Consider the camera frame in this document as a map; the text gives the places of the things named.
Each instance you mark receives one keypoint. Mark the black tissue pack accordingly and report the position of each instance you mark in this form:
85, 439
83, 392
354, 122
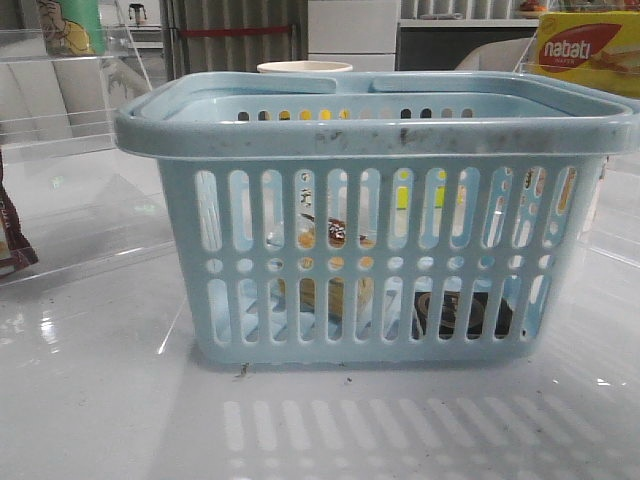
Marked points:
449, 311

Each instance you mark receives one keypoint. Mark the light blue plastic basket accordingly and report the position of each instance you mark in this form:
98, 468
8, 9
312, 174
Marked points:
308, 209

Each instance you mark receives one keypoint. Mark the white cabinet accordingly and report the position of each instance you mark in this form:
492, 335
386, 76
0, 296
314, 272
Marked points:
360, 33

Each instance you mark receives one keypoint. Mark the left clear acrylic shelf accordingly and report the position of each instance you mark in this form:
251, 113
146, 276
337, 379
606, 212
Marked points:
84, 205

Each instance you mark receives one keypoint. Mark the red barrier belt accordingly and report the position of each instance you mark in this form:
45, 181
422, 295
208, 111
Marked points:
234, 32

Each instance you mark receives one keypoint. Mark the brown snack packet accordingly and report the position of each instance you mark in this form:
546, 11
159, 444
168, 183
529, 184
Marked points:
16, 251

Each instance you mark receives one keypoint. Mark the fruit plate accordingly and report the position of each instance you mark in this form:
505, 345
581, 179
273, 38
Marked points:
531, 8

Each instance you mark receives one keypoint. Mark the green cartoon can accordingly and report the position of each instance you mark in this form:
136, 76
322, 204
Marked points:
71, 27

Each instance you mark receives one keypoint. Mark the yellow nabati wafer box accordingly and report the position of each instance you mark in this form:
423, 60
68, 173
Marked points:
599, 50

